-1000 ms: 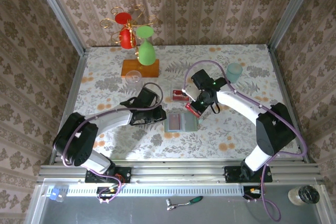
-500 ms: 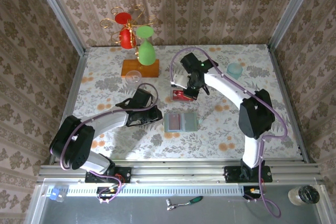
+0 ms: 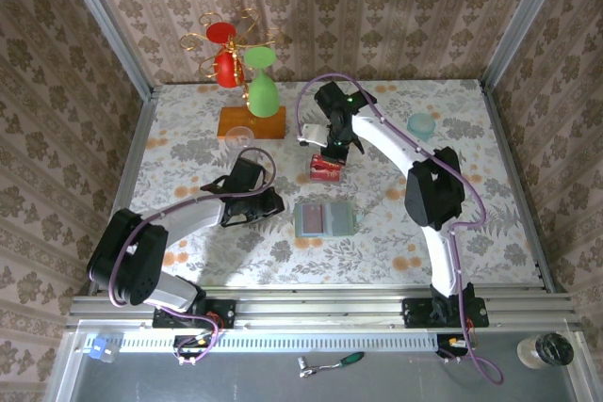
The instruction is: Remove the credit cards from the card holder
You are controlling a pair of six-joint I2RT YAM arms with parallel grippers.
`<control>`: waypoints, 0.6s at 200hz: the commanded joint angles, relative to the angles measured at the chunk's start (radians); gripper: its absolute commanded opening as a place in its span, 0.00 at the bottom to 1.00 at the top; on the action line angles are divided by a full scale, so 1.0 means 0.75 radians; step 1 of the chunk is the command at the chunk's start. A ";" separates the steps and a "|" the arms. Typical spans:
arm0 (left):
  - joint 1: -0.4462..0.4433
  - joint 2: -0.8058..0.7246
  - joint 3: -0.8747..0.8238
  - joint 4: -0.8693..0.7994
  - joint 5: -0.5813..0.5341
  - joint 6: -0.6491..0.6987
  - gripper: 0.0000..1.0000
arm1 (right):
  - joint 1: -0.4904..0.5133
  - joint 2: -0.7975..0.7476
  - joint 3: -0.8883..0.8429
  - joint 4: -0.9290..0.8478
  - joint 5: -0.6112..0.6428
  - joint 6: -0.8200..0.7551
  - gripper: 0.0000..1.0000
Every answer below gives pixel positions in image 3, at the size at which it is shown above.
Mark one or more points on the green card holder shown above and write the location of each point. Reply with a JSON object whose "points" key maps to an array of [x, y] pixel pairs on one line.
{"points": [[339, 220]]}

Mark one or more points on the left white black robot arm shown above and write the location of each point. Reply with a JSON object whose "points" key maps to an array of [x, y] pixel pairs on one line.
{"points": [[127, 256]]}

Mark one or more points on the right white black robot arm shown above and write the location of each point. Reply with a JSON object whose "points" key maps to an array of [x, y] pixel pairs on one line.
{"points": [[435, 190]]}

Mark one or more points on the clear glass cup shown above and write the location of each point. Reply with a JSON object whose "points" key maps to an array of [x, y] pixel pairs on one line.
{"points": [[238, 137]]}

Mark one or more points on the teal plastic cup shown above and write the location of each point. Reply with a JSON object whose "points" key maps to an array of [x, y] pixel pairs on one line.
{"points": [[421, 123]]}

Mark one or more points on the green wine glass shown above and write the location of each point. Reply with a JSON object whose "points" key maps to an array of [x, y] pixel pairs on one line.
{"points": [[261, 98]]}

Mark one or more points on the floral table cover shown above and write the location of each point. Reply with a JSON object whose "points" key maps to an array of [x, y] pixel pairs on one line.
{"points": [[377, 256]]}

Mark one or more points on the red wine glass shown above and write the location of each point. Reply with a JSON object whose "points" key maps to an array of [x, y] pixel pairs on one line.
{"points": [[226, 70]]}

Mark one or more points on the grey metal shelf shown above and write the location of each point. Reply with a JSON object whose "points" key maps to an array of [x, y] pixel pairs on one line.
{"points": [[235, 383]]}

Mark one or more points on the blue plastic connector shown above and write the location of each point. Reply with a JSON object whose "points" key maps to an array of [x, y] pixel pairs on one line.
{"points": [[98, 348]]}

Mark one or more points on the jar with black lid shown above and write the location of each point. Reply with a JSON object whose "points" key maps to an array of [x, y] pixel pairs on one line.
{"points": [[546, 350]]}

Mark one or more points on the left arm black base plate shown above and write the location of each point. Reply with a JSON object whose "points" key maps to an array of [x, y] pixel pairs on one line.
{"points": [[223, 312]]}

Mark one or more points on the aluminium long double rail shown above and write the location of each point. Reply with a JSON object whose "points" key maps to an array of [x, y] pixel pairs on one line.
{"points": [[320, 308]]}

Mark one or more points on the aluminium side rail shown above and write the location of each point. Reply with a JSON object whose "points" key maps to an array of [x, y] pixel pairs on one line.
{"points": [[126, 185], [516, 185]]}

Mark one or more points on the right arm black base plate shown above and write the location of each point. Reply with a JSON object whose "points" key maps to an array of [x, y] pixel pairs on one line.
{"points": [[414, 312]]}

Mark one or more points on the aluminium frame post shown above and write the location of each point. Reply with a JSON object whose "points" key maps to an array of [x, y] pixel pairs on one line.
{"points": [[521, 20], [107, 20]]}

